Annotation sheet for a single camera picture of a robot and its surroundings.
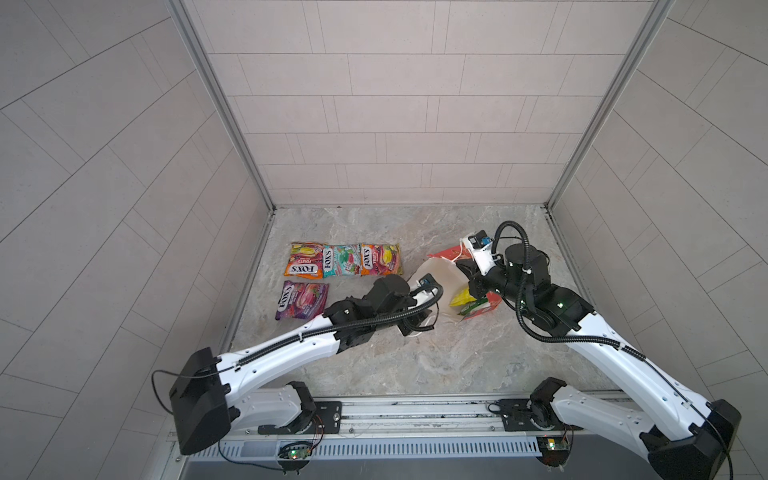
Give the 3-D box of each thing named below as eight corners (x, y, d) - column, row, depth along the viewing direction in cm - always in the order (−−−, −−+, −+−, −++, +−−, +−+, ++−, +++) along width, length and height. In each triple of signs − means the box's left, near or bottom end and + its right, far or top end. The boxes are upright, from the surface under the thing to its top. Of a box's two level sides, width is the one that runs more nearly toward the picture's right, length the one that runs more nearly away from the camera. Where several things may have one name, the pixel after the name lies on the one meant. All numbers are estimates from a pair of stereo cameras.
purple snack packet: (277, 319, 89) (274, 314, 86) (286, 286, 96) (283, 281, 93) (324, 319, 89) (321, 314, 86) (329, 287, 96) (327, 281, 93)
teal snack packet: (320, 277, 98) (318, 272, 95) (325, 249, 106) (324, 243, 103) (360, 278, 98) (358, 272, 95) (362, 249, 106) (361, 243, 103)
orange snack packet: (359, 275, 99) (357, 269, 96) (361, 249, 106) (360, 243, 103) (401, 276, 99) (401, 270, 96) (401, 249, 106) (401, 243, 103)
